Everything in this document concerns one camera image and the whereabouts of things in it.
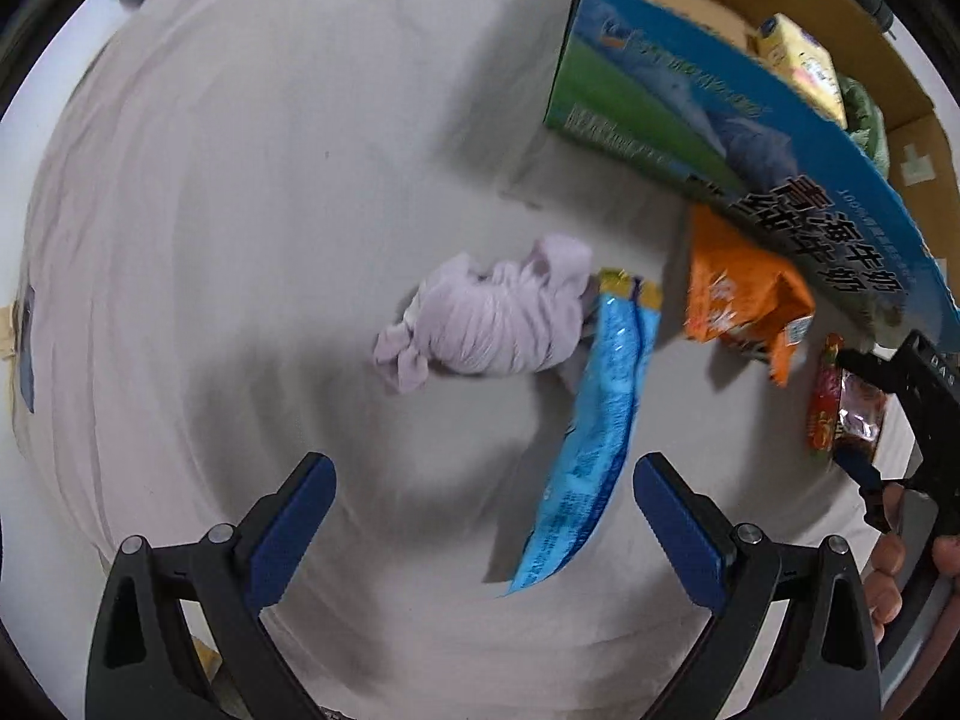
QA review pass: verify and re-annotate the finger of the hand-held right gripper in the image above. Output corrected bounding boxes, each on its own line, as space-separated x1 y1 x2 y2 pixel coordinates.
834 448 910 537
834 345 914 400

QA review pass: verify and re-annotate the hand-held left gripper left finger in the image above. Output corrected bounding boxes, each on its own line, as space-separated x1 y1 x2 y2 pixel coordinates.
86 453 337 720

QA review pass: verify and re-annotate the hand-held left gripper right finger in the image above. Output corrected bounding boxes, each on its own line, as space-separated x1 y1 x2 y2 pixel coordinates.
633 452 883 720

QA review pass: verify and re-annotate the red snack packet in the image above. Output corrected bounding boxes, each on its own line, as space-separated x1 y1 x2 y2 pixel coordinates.
806 333 890 470

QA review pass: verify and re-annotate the blue snack packet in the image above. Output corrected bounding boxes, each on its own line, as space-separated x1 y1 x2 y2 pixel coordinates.
504 268 665 599

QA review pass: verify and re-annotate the blue and green cardboard box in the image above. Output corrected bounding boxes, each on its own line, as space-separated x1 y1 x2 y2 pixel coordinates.
543 0 960 362

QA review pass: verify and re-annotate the person's right hand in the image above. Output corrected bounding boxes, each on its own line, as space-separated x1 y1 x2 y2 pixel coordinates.
868 481 960 646

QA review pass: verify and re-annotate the orange snack packet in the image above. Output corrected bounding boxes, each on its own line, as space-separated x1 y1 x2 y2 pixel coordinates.
682 204 818 389

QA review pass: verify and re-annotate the lavender cloth bundle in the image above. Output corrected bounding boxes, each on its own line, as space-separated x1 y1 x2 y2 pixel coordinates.
373 234 596 396

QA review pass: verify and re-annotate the pale grey bed sheet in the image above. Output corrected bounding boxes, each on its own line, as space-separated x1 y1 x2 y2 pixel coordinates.
13 0 935 720

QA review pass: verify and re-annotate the yellow packet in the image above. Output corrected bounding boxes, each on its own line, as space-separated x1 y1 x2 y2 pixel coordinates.
753 13 849 129

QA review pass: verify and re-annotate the beige and blue fabric tag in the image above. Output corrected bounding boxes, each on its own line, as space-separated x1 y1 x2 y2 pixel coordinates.
0 283 38 415

